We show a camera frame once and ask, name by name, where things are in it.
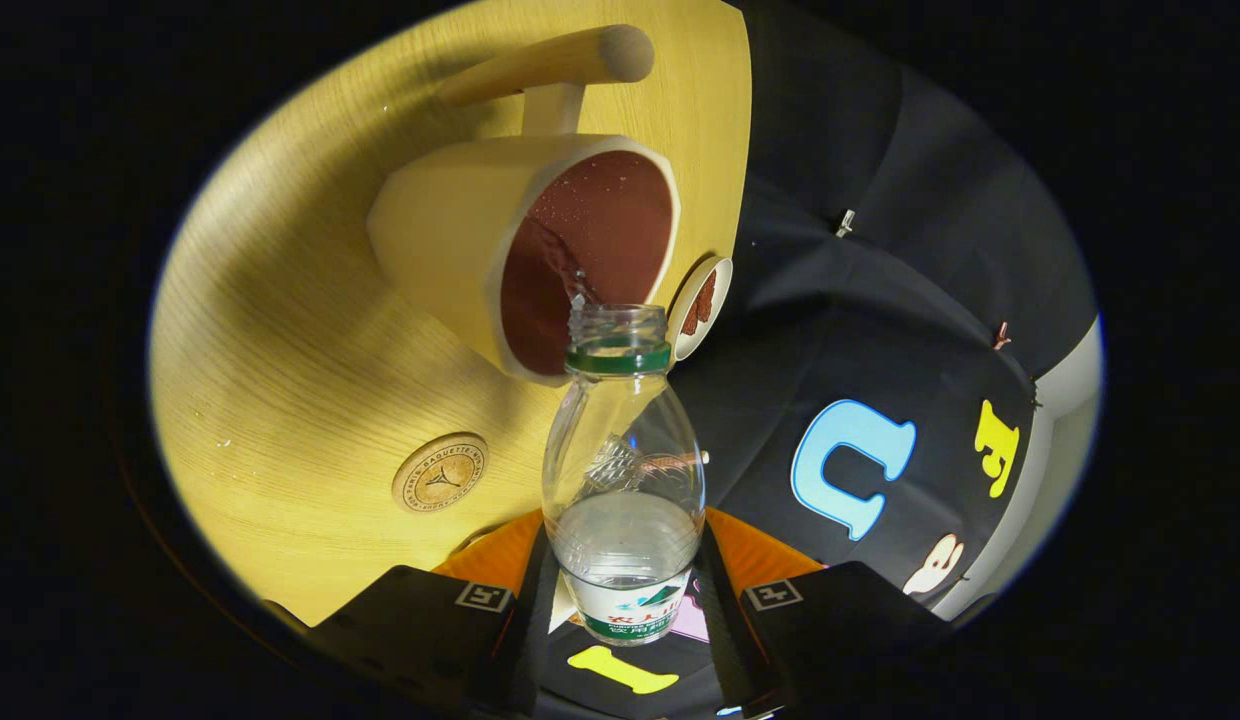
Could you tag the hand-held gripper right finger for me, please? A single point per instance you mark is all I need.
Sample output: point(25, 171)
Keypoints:
point(722, 640)

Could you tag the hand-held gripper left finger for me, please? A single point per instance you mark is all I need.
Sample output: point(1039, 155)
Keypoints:
point(535, 650)

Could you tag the round wooden coaster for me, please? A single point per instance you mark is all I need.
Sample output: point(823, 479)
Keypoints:
point(440, 475)

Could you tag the clear plastic juice bottle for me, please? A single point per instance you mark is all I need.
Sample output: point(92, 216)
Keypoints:
point(620, 450)

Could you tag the pink striped straw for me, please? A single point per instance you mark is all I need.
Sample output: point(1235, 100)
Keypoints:
point(702, 458)

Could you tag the white round plate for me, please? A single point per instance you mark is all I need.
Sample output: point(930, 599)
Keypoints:
point(680, 340)

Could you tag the brown sausage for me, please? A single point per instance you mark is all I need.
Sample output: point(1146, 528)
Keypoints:
point(692, 318)
point(707, 290)

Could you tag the black backdrop cloth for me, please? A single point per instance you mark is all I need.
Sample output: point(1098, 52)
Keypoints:
point(830, 300)

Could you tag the wooden table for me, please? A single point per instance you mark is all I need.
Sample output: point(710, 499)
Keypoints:
point(280, 350)

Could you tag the pink clothespin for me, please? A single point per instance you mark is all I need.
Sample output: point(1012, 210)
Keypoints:
point(1001, 336)

